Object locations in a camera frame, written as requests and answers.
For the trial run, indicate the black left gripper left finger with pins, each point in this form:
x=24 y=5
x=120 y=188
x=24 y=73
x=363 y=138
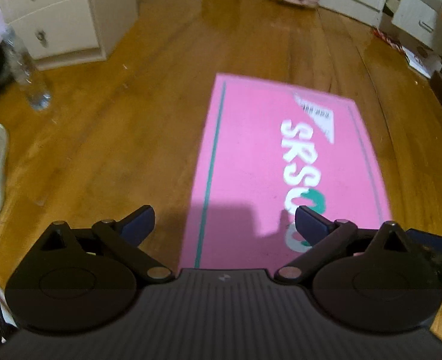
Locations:
x=66 y=262

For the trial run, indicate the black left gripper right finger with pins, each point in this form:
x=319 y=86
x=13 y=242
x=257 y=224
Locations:
x=363 y=267

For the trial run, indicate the pink box lid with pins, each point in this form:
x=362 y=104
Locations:
x=268 y=148

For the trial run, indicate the white paper booklet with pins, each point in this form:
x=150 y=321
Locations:
x=425 y=63

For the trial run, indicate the clear plastic bottle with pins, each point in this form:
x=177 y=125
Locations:
x=24 y=71

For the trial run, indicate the red wrapper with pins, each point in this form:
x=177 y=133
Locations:
x=388 y=40

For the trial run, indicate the cream drawer cabinet left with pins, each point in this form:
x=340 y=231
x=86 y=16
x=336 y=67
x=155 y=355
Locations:
x=60 y=33

